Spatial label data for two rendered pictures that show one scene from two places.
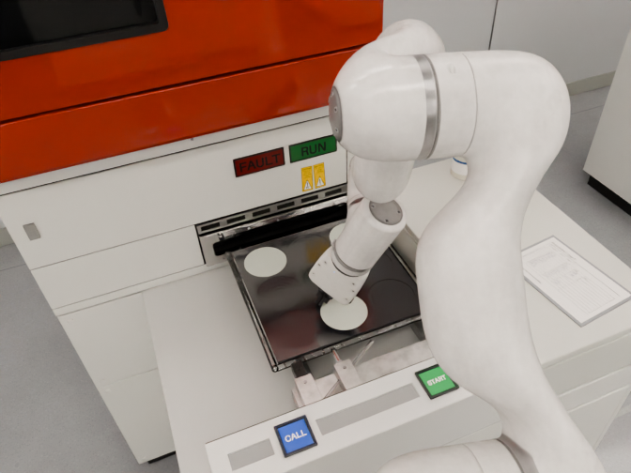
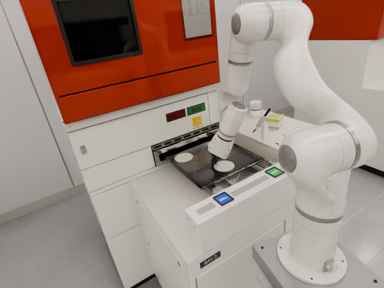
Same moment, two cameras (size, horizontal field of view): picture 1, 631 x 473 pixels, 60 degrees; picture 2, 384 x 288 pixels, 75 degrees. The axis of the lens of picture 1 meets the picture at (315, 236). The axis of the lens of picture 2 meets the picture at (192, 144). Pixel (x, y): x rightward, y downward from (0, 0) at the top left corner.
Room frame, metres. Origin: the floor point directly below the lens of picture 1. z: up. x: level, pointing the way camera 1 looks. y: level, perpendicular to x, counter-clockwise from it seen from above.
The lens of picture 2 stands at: (-0.25, 0.25, 1.55)
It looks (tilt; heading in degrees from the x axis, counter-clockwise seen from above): 26 degrees down; 351
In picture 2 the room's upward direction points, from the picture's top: 8 degrees counter-clockwise
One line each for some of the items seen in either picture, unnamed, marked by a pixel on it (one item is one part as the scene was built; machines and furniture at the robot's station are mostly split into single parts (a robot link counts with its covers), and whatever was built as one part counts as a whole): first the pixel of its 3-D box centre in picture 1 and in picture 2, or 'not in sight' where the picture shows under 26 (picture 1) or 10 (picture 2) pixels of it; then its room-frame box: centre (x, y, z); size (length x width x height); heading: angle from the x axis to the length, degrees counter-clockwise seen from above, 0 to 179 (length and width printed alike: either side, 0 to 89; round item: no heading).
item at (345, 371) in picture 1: (349, 382); (236, 186); (0.59, -0.05, 0.89); 0.08 x 0.03 x 0.03; 19
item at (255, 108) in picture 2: (466, 157); (255, 108); (1.13, -0.39, 1.01); 0.07 x 0.07 x 0.10
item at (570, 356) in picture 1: (497, 257); (279, 141); (0.89, -0.41, 0.89); 0.62 x 0.35 x 0.14; 19
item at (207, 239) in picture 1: (288, 226); (188, 146); (1.05, 0.07, 0.89); 0.44 x 0.02 x 0.10; 109
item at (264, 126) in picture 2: not in sight; (262, 126); (0.83, -0.28, 1.03); 0.06 x 0.04 x 0.13; 19
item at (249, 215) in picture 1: (285, 205); (187, 135); (1.05, 0.07, 0.96); 0.44 x 0.01 x 0.02; 109
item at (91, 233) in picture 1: (209, 202); (156, 135); (1.00, 0.24, 1.02); 0.82 x 0.03 x 0.40; 109
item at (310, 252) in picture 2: not in sight; (314, 233); (0.21, -0.14, 0.96); 0.19 x 0.19 x 0.18
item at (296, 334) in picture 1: (325, 279); (211, 158); (0.86, -0.02, 0.90); 0.34 x 0.34 x 0.01; 19
